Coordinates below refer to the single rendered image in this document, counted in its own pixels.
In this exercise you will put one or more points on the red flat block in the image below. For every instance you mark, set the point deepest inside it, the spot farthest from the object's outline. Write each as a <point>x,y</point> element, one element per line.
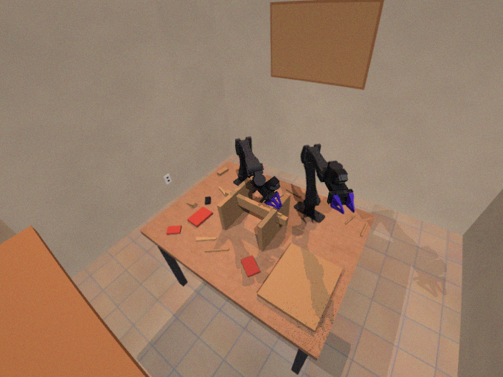
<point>173,229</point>
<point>200,216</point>
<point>250,266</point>

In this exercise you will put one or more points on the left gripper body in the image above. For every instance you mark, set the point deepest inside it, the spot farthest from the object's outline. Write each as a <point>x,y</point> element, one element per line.
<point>343,195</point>

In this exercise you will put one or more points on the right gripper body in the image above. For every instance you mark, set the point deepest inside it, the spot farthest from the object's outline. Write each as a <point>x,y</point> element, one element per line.
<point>268,197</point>

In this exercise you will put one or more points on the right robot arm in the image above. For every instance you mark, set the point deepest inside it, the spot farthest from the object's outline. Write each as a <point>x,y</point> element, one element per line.
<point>251,166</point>

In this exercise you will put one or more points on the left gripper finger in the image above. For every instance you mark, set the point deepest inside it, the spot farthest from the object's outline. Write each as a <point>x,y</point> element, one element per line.
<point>335,201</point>
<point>350,200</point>

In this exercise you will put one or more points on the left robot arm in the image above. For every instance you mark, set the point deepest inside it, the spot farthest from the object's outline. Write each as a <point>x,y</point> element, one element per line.
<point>335,180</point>

